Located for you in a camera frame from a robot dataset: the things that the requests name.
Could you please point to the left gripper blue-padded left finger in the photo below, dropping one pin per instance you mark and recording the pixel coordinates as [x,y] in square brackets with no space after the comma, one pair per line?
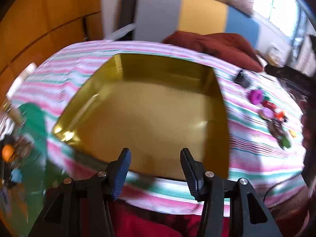
[117,172]

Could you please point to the orange building block piece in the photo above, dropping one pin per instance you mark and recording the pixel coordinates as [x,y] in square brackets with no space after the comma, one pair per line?
[280,116]

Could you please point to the purple perforated funnel cup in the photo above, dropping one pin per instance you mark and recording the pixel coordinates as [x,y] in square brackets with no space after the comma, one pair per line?
[255,96]

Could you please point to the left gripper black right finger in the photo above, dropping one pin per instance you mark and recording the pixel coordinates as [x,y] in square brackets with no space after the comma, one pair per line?
[194,174]

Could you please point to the green white round dispenser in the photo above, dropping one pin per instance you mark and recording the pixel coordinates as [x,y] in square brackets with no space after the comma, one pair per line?
[284,141]

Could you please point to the green glass side table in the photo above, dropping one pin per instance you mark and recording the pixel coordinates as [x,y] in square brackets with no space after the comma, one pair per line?
[21,203]

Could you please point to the light blue puzzle piece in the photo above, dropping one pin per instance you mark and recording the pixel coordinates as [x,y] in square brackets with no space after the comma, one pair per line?
[16,176]

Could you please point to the gold metal tray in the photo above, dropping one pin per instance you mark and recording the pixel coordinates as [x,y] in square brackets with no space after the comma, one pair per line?
[155,106]

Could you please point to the orange pig shaped piece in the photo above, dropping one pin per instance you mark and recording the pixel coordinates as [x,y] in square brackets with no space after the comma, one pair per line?
[293,133]

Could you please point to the black rolled mat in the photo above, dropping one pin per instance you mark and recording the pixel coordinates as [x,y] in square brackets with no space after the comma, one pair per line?
[126,19]

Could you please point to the orange fruit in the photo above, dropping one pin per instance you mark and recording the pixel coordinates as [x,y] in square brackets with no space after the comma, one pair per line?
[7,152]

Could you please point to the purple oval soap box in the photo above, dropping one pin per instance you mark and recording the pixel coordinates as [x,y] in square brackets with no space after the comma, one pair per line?
[266,113]

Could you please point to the dark red quilted blanket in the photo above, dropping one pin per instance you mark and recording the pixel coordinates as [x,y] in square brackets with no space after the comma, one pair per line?
[230,47]

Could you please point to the grey yellow blue headboard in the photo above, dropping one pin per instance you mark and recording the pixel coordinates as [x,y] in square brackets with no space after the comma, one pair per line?
[157,19]

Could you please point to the red capsule tube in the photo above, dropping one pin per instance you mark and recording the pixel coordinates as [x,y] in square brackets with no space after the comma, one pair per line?
[269,105]

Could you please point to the black lid clear jar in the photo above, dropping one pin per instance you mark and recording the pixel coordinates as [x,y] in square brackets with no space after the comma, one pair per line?
[242,79]

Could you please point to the dark brown grape ornament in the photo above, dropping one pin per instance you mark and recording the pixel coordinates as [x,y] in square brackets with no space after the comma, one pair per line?
[275,127]

